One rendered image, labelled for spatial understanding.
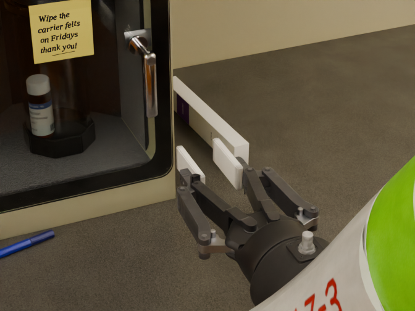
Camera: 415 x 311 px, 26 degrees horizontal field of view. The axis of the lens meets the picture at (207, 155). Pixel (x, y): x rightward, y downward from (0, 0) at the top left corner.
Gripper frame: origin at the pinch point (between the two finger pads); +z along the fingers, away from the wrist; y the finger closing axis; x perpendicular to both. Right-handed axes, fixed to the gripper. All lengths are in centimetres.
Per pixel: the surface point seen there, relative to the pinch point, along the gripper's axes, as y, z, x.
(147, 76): 1.2, 17.0, -3.7
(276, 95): -32, 47, 20
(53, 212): 13.5, 23.1, 17.6
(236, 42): -34, 67, 19
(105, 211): 6.2, 23.2, 19.6
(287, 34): -45, 67, 19
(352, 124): -40, 32, 20
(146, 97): 1.4, 17.2, -0.7
